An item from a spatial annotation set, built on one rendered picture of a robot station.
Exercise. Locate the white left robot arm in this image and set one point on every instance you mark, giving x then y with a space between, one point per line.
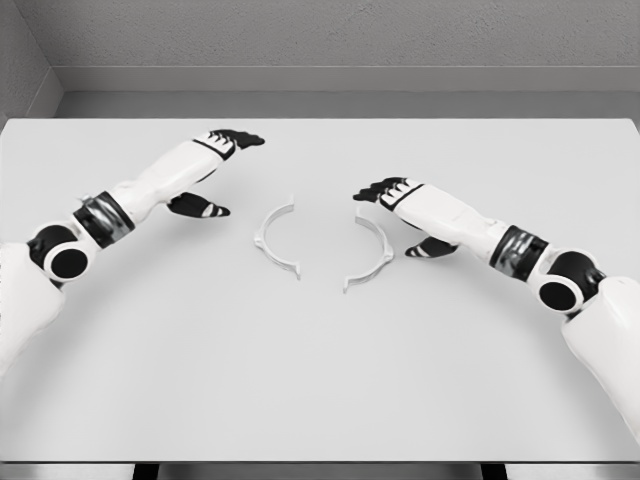
40 305

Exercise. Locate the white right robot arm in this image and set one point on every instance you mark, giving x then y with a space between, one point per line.
605 325

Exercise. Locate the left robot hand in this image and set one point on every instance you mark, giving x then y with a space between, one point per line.
185 167

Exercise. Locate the white pipe clamp half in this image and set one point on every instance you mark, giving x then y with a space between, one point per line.
260 240
386 250

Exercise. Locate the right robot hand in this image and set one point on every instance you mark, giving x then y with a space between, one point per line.
440 212

